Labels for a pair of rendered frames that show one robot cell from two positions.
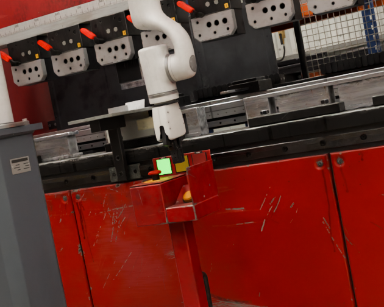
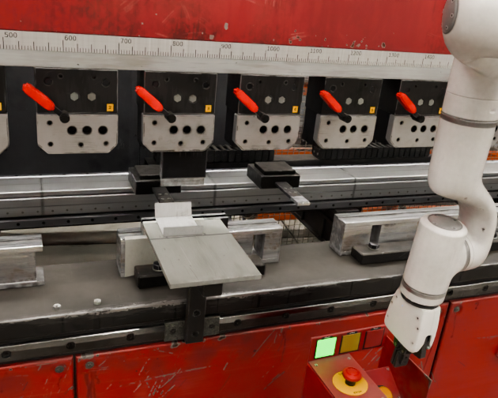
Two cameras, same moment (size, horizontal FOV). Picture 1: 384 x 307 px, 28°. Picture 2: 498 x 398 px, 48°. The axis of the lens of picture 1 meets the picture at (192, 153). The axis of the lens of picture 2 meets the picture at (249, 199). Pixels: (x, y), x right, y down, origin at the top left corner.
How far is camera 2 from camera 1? 2.21 m
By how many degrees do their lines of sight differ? 55
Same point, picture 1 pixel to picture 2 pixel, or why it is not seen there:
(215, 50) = not seen: hidden behind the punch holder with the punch
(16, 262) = not seen: outside the picture
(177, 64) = (481, 257)
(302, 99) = (405, 230)
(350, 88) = not seen: hidden behind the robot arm
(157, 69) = (458, 263)
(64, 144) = (28, 264)
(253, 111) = (352, 238)
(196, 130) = (273, 255)
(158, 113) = (433, 320)
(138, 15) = (471, 184)
